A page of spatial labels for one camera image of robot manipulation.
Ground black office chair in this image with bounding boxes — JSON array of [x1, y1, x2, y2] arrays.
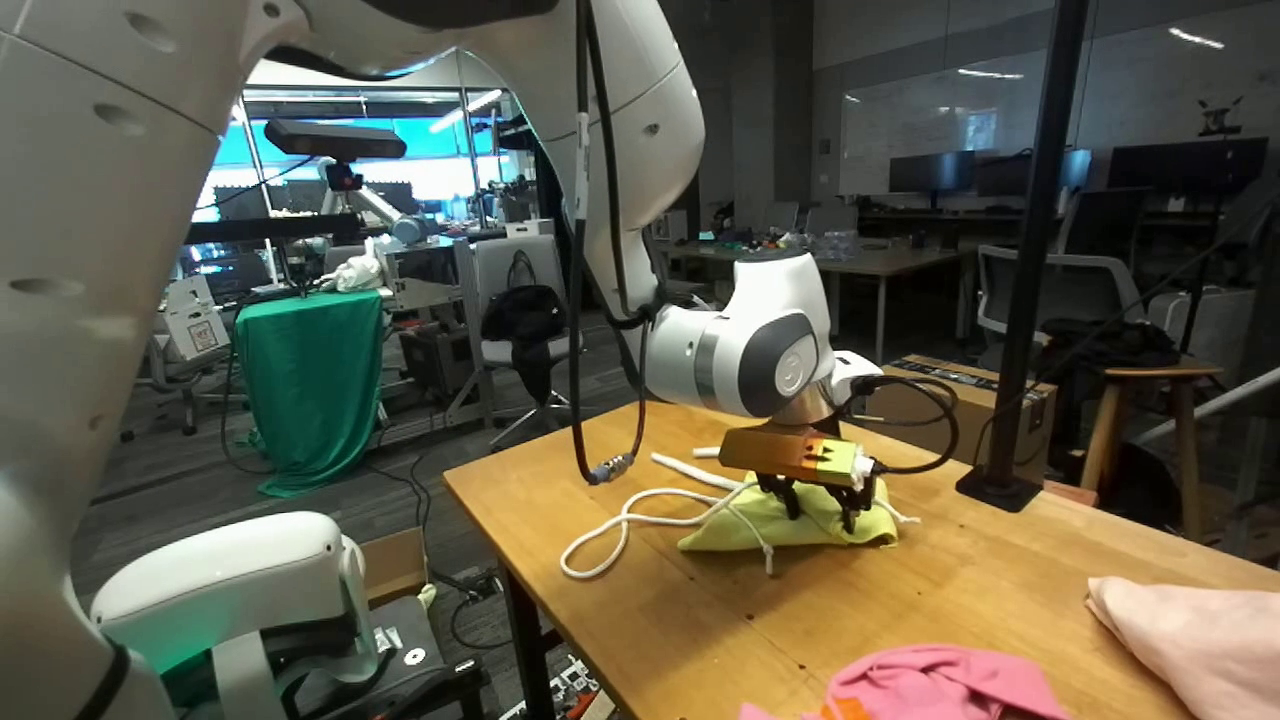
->
[[480, 283, 574, 448]]

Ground wrist camera gold block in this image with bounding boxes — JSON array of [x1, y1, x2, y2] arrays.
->
[[722, 425, 878, 483]]

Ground light pink cloth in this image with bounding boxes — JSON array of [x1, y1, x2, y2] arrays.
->
[[1083, 576, 1280, 720]]

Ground yellow-green cloth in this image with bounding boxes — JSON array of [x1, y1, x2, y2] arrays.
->
[[681, 483, 899, 554]]

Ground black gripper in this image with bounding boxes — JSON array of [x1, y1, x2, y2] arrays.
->
[[760, 474, 878, 533]]

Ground wooden stool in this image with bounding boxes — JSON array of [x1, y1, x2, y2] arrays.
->
[[1082, 369, 1213, 540]]

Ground thick white rope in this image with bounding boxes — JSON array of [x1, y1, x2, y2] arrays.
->
[[647, 445, 754, 493]]

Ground pink cloth orange print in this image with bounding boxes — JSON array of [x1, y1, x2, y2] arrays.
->
[[800, 643, 1070, 720]]

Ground black vertical pole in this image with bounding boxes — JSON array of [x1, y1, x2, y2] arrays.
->
[[957, 0, 1092, 512]]

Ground brown cardboard box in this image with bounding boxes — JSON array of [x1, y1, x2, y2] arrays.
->
[[864, 355, 1057, 474]]

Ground green draped cloth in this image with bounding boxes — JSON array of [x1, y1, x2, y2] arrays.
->
[[236, 293, 385, 496]]

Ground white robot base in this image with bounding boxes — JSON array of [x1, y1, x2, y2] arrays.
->
[[92, 512, 393, 720]]

